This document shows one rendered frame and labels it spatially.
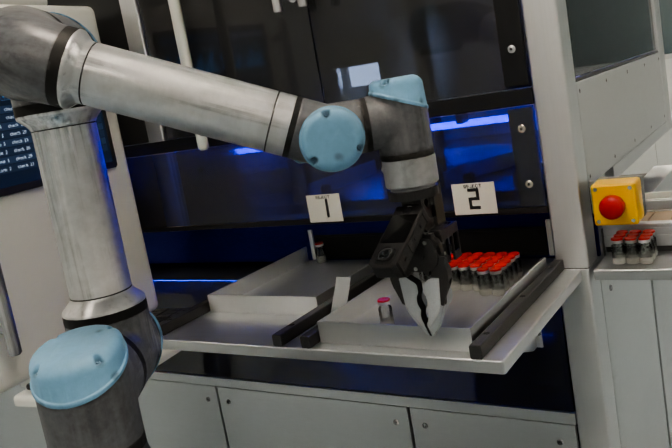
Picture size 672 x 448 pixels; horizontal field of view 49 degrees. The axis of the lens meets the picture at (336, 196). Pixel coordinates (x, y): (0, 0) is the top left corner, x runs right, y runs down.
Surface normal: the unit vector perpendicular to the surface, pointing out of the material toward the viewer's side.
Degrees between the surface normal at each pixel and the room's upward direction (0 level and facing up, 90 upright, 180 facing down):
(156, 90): 86
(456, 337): 90
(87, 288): 90
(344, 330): 90
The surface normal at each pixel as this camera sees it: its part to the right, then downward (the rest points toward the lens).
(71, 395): 0.11, 0.09
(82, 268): -0.10, 0.17
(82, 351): -0.17, -0.95
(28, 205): 0.89, -0.09
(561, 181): -0.53, 0.22
